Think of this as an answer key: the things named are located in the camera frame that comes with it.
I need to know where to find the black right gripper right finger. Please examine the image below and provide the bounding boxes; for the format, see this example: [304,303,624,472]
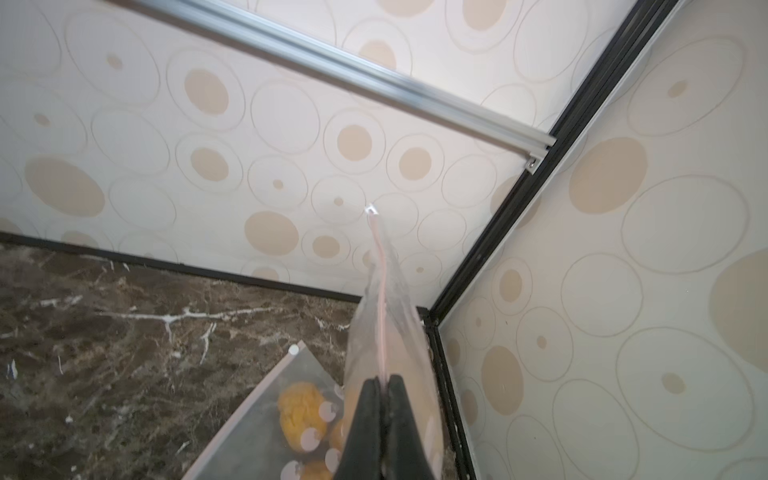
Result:
[383,375,434,480]

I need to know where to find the clear pink zipper bag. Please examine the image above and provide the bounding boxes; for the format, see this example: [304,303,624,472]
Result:
[184,342,344,479]

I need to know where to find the black corner frame post right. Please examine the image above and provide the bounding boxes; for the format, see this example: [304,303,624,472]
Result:
[419,0,680,479]

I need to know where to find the clear pink zipper bag spare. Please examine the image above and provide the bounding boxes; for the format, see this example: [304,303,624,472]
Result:
[341,205,445,479]

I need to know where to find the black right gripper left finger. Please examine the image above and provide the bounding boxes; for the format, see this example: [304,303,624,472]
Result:
[333,378,385,480]

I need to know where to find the silver aluminium rail back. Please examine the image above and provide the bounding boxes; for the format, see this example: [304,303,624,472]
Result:
[115,1,556,162]

